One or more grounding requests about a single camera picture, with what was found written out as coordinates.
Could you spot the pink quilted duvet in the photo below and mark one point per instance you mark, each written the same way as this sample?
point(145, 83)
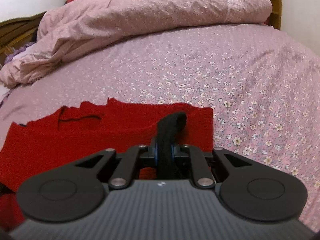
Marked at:
point(137, 17)

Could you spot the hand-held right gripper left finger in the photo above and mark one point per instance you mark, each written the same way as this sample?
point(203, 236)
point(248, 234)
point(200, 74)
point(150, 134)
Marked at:
point(133, 160)

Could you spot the pink floral bed sheet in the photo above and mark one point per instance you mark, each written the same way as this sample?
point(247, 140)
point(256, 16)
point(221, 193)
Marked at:
point(237, 85)

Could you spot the red knit sweater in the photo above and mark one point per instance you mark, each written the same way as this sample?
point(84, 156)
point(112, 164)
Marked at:
point(75, 140)

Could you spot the purple floral pillow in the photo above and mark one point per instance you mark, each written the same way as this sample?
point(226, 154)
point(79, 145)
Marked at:
point(15, 55)

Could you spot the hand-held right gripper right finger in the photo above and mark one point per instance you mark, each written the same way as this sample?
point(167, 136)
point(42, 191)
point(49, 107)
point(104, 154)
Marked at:
point(193, 162)

